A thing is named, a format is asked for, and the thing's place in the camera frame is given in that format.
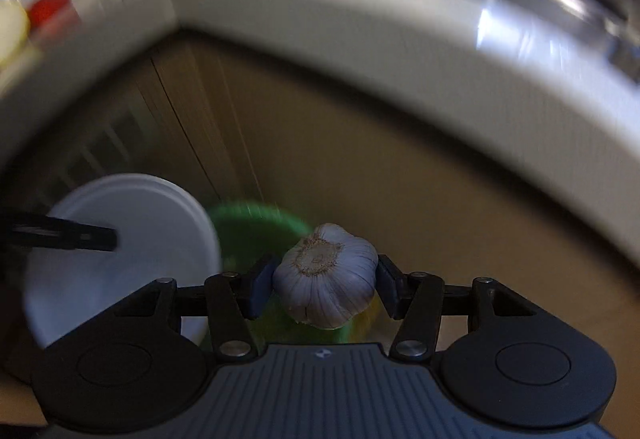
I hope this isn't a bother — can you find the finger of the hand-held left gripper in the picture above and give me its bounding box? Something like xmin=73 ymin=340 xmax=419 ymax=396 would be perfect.
xmin=0 ymin=211 xmax=119 ymax=254

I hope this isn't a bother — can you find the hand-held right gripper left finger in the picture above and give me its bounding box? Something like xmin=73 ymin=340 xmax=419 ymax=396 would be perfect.
xmin=114 ymin=253 xmax=280 ymax=364

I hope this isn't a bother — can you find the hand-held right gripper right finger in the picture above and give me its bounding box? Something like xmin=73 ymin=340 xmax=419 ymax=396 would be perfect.
xmin=376 ymin=255 xmax=537 ymax=364

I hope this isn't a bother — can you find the green plastic bin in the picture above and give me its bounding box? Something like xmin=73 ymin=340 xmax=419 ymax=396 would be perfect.
xmin=206 ymin=200 xmax=383 ymax=346

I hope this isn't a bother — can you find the garlic bulb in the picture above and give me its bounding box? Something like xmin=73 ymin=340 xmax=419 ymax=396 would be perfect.
xmin=272 ymin=223 xmax=379 ymax=331

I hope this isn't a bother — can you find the brown cabinet door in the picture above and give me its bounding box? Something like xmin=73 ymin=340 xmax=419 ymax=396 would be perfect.
xmin=132 ymin=33 xmax=640 ymax=370

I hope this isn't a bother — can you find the pale yellow round object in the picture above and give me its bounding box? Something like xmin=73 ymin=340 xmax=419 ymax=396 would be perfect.
xmin=0 ymin=0 xmax=32 ymax=70

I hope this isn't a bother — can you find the red box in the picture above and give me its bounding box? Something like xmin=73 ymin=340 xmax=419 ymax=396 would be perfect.
xmin=26 ymin=0 xmax=77 ymax=28

